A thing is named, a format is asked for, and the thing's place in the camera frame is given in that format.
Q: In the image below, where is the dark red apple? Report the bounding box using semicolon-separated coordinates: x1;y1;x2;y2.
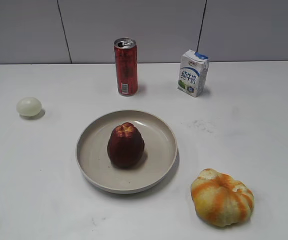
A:
107;122;145;169

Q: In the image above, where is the orange striped pumpkin toy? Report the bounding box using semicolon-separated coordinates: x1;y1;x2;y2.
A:
191;168;254;227

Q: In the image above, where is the white milk carton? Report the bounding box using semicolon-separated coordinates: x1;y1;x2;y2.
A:
178;49;209;98

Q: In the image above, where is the red soda can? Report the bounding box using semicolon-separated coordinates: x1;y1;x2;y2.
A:
114;37;138;96

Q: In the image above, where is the beige round plate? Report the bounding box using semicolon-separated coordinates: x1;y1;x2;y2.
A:
75;110;179;194

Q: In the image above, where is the white egg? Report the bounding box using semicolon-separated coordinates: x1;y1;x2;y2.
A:
16;97;42;117

